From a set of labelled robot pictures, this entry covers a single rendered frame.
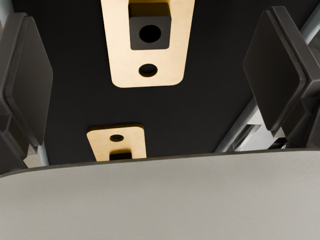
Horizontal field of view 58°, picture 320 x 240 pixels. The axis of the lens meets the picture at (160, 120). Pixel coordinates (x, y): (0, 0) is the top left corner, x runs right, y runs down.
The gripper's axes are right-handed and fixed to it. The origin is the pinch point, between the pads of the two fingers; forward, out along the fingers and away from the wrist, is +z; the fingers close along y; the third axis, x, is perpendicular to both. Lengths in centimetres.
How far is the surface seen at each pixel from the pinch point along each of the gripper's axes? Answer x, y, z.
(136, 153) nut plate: -11.7, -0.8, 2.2
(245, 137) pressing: -37.5, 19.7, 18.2
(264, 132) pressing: -36.6, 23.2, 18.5
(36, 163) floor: -229, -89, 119
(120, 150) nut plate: -11.1, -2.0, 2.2
